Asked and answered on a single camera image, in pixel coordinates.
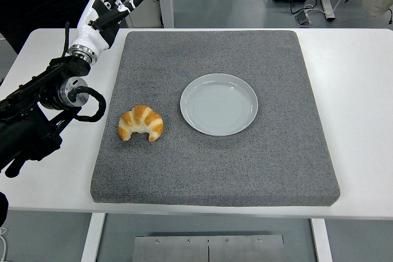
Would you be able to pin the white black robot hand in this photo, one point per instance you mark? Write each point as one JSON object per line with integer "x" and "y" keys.
{"x": 92, "y": 39}

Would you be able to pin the golden croissant bread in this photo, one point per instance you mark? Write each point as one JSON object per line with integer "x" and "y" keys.
{"x": 141, "y": 119}

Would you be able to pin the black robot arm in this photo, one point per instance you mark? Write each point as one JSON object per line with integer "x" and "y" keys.
{"x": 30, "y": 90}

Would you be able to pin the round grey plate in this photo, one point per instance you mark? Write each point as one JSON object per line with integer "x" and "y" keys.
{"x": 218, "y": 105}

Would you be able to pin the grey metal plate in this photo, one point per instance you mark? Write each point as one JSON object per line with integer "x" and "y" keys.
{"x": 172, "y": 251}

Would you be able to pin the grey speckled mat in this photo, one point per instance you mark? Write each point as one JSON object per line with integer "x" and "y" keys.
{"x": 215, "y": 167}

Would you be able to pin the white table leg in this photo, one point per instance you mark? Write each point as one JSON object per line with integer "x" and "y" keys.
{"x": 92, "y": 237}
{"x": 322, "y": 243}

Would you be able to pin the small grey pedal box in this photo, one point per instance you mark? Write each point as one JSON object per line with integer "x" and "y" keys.
{"x": 304, "y": 19}

